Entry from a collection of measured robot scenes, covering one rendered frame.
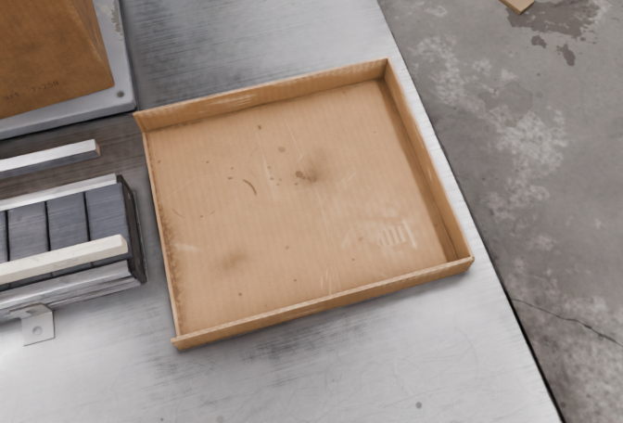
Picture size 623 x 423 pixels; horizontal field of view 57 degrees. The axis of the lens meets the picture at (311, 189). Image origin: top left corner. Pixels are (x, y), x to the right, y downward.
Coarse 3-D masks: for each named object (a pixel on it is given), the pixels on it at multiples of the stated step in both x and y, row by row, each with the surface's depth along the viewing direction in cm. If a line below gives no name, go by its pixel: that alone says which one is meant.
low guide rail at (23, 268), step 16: (96, 240) 52; (112, 240) 52; (32, 256) 51; (48, 256) 51; (64, 256) 51; (80, 256) 51; (96, 256) 52; (0, 272) 51; (16, 272) 51; (32, 272) 52; (48, 272) 52
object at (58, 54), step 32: (0, 0) 52; (32, 0) 53; (64, 0) 55; (0, 32) 55; (32, 32) 56; (64, 32) 58; (96, 32) 66; (0, 64) 58; (32, 64) 60; (64, 64) 61; (96, 64) 63; (0, 96) 62; (32, 96) 64; (64, 96) 66
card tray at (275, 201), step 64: (384, 64) 68; (192, 128) 67; (256, 128) 67; (320, 128) 67; (384, 128) 67; (192, 192) 63; (256, 192) 63; (320, 192) 63; (384, 192) 63; (192, 256) 60; (256, 256) 60; (320, 256) 60; (384, 256) 60; (448, 256) 60; (192, 320) 57; (256, 320) 54
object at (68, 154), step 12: (72, 144) 51; (84, 144) 51; (96, 144) 52; (24, 156) 50; (36, 156) 50; (48, 156) 50; (60, 156) 50; (72, 156) 51; (84, 156) 51; (96, 156) 52; (0, 168) 50; (12, 168) 50; (24, 168) 50; (36, 168) 51; (48, 168) 51
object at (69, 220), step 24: (96, 192) 58; (120, 192) 58; (0, 216) 57; (24, 216) 57; (48, 216) 57; (72, 216) 57; (96, 216) 57; (120, 216) 57; (0, 240) 56; (24, 240) 56; (48, 240) 56; (72, 240) 56; (96, 264) 55; (0, 288) 54
